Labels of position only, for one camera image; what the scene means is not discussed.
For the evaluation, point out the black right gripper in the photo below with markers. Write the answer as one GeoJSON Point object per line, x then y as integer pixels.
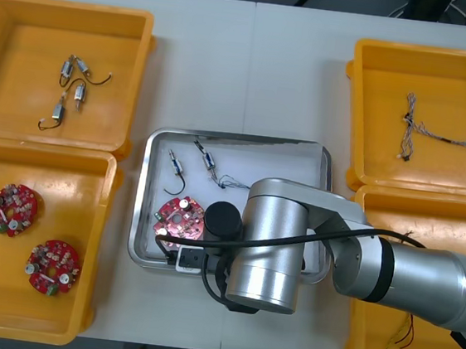
{"type": "Point", "coordinates": [217, 256]}

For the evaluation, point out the silver and black right arm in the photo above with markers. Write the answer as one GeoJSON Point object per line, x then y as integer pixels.
{"type": "Point", "coordinates": [273, 229]}

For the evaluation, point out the round red circuit board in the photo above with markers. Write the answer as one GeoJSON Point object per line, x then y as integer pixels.
{"type": "Point", "coordinates": [53, 268]}
{"type": "Point", "coordinates": [178, 221]}
{"type": "Point", "coordinates": [12, 209]}

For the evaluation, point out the steel tray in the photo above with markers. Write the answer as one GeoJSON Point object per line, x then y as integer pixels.
{"type": "Point", "coordinates": [139, 214]}

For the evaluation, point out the yellow-orange plastic bin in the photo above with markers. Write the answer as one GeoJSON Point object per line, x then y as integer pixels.
{"type": "Point", "coordinates": [380, 281]}
{"type": "Point", "coordinates": [30, 36]}
{"type": "Point", "coordinates": [68, 199]}
{"type": "Point", "coordinates": [455, 81]}

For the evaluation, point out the blue-white harness with black sleeve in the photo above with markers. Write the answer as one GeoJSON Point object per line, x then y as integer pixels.
{"type": "Point", "coordinates": [445, 140]}

